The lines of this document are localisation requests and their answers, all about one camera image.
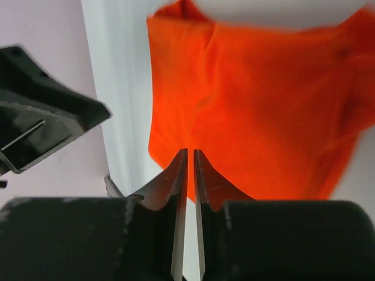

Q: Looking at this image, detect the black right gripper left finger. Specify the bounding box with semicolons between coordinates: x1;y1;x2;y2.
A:
117;149;188;280

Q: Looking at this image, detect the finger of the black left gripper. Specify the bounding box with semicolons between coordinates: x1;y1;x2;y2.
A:
1;46;111;174

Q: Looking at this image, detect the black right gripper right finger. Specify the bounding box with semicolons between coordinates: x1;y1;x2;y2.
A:
193;149;232;281

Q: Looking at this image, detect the orange t-shirt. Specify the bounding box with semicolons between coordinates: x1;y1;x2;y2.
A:
146;1;374;200

